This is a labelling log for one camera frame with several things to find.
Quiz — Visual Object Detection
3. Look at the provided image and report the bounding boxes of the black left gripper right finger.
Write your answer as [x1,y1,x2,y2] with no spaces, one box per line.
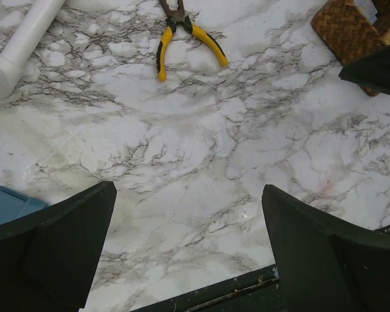
[262,185,390,311]

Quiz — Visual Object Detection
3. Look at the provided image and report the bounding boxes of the white PVC pipe frame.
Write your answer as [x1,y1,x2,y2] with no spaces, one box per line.
[0,0,68,101]

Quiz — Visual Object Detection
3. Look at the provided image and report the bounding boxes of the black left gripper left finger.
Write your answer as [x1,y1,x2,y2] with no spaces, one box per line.
[0,181,117,309]

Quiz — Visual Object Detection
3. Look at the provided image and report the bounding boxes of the blue card holder wallet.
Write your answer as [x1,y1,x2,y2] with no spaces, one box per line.
[0,186,48,225]

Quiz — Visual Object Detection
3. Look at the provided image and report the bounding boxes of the yellow handled pliers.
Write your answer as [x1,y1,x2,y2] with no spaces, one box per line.
[155,0,229,82]

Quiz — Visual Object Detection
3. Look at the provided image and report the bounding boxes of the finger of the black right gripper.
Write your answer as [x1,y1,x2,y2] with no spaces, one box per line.
[339,45,390,96]

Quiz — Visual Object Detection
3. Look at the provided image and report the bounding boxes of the brown woven basket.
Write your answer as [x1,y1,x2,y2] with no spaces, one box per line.
[311,1,390,96]

